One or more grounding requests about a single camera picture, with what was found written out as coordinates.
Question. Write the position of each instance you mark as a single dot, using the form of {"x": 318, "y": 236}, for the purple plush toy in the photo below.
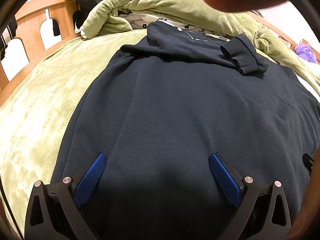
{"x": 306, "y": 51}

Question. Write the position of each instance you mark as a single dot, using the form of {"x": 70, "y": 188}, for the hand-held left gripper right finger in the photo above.
{"x": 225, "y": 177}

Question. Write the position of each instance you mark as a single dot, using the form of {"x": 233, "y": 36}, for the wooden bed frame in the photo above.
{"x": 32, "y": 10}

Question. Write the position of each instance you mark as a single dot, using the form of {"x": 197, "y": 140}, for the striped dark cloth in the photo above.
{"x": 6, "y": 37}

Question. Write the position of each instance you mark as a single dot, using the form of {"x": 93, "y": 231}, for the green and white floral quilt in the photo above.
{"x": 155, "y": 2}

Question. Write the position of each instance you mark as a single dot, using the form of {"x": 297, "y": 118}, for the green plush bed sheet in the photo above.
{"x": 50, "y": 92}

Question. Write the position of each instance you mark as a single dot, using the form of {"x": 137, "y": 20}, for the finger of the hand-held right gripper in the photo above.
{"x": 308, "y": 162}

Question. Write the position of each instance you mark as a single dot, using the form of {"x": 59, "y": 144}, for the black sweatshirt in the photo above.
{"x": 187, "y": 105}

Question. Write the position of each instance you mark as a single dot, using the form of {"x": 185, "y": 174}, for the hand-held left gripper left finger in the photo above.
{"x": 90, "y": 177}

